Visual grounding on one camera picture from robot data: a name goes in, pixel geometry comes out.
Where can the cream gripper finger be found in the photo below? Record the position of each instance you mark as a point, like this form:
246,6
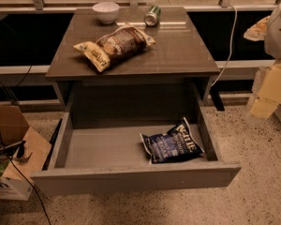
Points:
257,31
269,95

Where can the blue kettle chip bag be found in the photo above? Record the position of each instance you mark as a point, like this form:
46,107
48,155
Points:
176,145

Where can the grey cabinet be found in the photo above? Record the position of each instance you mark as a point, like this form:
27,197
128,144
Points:
179,51

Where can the white bowl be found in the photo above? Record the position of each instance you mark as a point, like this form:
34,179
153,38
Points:
106,12

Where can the green soda can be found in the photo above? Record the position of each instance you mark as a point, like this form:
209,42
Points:
152,16

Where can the open grey drawer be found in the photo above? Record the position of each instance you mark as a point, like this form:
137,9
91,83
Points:
99,148

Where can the brown and yellow chip bag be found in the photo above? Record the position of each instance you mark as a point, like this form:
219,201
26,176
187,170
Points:
110,49

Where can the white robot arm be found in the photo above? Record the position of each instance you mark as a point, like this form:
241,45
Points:
272,40

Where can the open cardboard box left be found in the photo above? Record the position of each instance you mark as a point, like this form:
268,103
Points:
22,151

